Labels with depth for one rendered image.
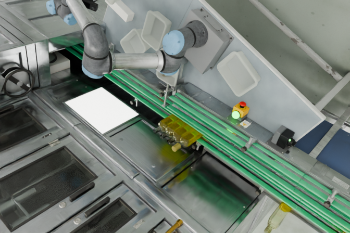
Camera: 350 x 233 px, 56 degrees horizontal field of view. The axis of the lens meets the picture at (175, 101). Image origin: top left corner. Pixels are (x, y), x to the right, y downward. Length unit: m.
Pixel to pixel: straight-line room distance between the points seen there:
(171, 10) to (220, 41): 0.46
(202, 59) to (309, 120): 0.66
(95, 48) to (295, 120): 1.09
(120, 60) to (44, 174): 0.76
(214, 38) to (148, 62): 0.38
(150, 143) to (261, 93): 0.74
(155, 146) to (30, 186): 0.73
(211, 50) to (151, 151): 0.70
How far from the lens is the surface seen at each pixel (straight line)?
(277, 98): 1.87
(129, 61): 1.72
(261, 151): 1.85
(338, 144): 2.15
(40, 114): 2.36
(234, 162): 1.98
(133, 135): 2.13
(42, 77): 2.53
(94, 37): 1.60
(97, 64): 1.64
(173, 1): 2.11
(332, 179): 1.87
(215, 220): 1.85
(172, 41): 1.72
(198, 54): 1.93
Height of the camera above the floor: 2.30
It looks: 41 degrees down
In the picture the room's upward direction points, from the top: 119 degrees counter-clockwise
